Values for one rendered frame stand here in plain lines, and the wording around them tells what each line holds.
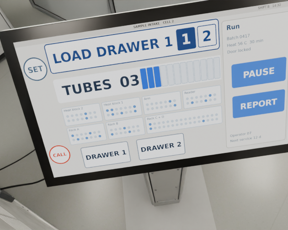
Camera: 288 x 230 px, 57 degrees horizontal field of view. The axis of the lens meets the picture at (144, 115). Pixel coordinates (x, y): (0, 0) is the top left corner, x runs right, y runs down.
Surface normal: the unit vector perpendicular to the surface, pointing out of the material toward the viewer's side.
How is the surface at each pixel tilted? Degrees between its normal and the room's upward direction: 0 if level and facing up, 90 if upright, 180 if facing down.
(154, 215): 3
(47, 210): 0
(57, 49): 50
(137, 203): 5
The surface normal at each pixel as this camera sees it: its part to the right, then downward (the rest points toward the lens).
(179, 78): 0.04, 0.34
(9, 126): -0.08, -0.49
